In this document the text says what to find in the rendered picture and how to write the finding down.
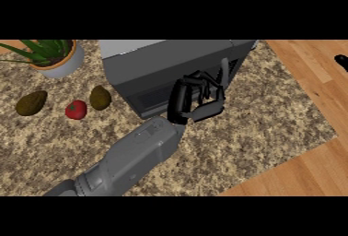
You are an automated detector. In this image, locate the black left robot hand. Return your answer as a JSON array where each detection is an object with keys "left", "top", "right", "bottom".
[{"left": 165, "top": 69, "right": 227, "bottom": 125}]

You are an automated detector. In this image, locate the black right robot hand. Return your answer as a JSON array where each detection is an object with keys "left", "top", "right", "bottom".
[{"left": 333, "top": 53, "right": 348, "bottom": 74}]

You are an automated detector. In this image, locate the dark grey microwave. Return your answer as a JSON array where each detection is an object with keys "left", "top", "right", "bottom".
[{"left": 98, "top": 39, "right": 260, "bottom": 121}]

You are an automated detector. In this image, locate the red tomato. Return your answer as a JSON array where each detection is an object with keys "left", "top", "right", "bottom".
[{"left": 64, "top": 100, "right": 89, "bottom": 121}]

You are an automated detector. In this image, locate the pale grey plant pot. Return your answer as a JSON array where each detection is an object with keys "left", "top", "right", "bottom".
[{"left": 28, "top": 40, "right": 87, "bottom": 79}]

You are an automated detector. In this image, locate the green leafy plant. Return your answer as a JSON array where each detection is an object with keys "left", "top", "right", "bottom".
[{"left": 0, "top": 39, "right": 77, "bottom": 67}]

